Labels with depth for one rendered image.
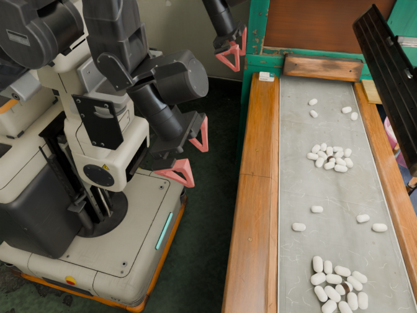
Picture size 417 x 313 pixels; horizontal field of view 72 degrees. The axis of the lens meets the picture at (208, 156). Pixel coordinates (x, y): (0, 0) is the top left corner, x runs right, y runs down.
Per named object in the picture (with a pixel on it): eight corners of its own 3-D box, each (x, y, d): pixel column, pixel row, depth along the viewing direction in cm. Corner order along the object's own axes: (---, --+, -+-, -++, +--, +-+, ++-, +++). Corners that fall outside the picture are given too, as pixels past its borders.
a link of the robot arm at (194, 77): (120, 33, 46) (92, 58, 41) (179, 4, 41) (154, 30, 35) (160, 94, 53) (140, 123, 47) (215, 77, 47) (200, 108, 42)
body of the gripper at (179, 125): (201, 117, 55) (182, 84, 51) (183, 154, 48) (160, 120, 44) (174, 123, 58) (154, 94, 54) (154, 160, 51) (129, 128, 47)
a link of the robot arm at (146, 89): (131, 72, 49) (115, 90, 45) (164, 59, 46) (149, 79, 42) (154, 105, 53) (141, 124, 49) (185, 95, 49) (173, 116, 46)
